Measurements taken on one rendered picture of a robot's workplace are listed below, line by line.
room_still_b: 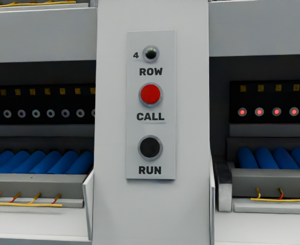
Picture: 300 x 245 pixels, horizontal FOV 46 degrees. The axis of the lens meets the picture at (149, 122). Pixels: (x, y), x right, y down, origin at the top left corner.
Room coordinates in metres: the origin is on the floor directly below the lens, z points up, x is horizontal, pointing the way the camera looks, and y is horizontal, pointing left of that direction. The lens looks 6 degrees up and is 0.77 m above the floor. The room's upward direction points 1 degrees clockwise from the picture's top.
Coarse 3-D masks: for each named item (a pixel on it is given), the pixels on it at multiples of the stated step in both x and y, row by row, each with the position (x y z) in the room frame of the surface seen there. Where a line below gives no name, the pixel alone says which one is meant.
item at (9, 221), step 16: (0, 128) 0.48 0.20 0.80; (16, 128) 0.47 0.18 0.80; (32, 128) 0.47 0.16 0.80; (48, 128) 0.47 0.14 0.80; (64, 128) 0.46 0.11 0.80; (80, 128) 0.46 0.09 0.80; (0, 208) 0.34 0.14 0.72; (16, 208) 0.34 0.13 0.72; (32, 208) 0.34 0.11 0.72; (48, 208) 0.34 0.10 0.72; (64, 208) 0.34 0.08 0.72; (80, 208) 0.34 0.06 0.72; (0, 224) 0.32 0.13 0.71; (16, 224) 0.32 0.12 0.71; (32, 224) 0.32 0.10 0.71; (48, 224) 0.31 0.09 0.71; (64, 224) 0.31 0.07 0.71; (80, 224) 0.31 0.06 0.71; (0, 240) 0.30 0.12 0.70; (16, 240) 0.30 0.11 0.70; (32, 240) 0.30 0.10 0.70; (48, 240) 0.29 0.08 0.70; (64, 240) 0.29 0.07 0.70; (80, 240) 0.29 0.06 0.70
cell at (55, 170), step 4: (68, 152) 0.42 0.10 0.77; (72, 152) 0.42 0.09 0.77; (64, 156) 0.41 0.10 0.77; (68, 156) 0.41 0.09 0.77; (72, 156) 0.42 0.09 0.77; (76, 156) 0.42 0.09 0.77; (60, 160) 0.40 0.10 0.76; (64, 160) 0.40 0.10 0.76; (68, 160) 0.40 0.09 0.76; (72, 160) 0.41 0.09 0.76; (56, 164) 0.39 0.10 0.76; (60, 164) 0.39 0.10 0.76; (64, 164) 0.39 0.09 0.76; (68, 164) 0.40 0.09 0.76; (52, 168) 0.38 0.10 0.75; (56, 168) 0.38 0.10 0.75; (60, 168) 0.38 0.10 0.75; (64, 168) 0.39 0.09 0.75; (68, 168) 0.40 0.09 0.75; (48, 172) 0.37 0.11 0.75; (52, 172) 0.37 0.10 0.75; (56, 172) 0.37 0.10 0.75; (60, 172) 0.38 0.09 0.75; (64, 172) 0.38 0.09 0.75
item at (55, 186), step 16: (0, 176) 0.36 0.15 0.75; (16, 176) 0.35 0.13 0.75; (32, 176) 0.35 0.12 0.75; (48, 176) 0.35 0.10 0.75; (64, 176) 0.35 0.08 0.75; (80, 176) 0.35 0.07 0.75; (0, 192) 0.35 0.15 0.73; (16, 192) 0.35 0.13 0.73; (32, 192) 0.35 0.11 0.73; (48, 192) 0.34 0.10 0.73; (64, 192) 0.34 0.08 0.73; (80, 192) 0.34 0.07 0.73
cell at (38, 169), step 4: (52, 152) 0.43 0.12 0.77; (56, 152) 0.43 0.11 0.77; (48, 156) 0.41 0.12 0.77; (52, 156) 0.41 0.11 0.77; (56, 156) 0.42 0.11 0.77; (60, 156) 0.43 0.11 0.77; (44, 160) 0.40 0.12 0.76; (48, 160) 0.40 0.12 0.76; (52, 160) 0.41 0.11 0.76; (56, 160) 0.42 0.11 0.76; (40, 164) 0.39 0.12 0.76; (44, 164) 0.39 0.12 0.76; (48, 164) 0.40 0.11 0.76; (52, 164) 0.40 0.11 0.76; (36, 168) 0.38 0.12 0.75; (40, 168) 0.38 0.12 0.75; (44, 168) 0.39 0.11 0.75; (48, 168) 0.39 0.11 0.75; (32, 172) 0.37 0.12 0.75; (36, 172) 0.37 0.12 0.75; (40, 172) 0.38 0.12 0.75; (44, 172) 0.38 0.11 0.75
